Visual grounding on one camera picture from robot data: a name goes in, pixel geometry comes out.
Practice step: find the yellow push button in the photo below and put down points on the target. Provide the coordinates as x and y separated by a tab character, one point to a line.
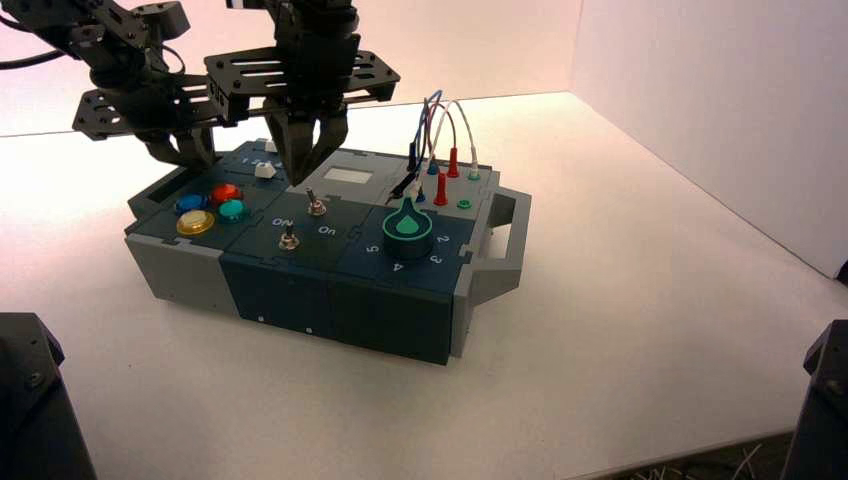
195	224

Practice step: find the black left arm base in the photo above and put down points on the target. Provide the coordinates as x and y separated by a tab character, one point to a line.
36	404

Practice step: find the green rotary knob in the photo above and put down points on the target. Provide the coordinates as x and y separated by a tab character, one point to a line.
406	228

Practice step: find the metal toggle switch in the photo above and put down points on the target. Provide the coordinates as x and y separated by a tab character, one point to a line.
289	242
316	207

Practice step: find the green push button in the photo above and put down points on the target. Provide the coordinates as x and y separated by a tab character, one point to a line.
233	210

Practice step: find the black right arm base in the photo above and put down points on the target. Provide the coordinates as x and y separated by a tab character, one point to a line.
821	411

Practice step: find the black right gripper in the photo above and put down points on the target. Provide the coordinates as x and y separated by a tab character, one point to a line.
311	73

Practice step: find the blue push button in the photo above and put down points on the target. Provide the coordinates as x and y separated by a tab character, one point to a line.
191	203

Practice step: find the white slider knob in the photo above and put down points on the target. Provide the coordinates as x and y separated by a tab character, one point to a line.
270	146
265	169

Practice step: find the red push button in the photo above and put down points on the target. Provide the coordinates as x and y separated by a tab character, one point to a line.
226	193

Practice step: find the green banana socket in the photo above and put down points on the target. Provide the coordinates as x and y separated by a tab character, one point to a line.
474	177
464	204

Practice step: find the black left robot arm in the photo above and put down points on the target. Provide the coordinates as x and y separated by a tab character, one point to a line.
99	33

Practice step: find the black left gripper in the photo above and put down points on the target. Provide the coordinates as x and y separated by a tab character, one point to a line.
126	109

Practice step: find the blue grey control box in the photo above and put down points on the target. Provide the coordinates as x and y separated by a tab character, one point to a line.
285	298

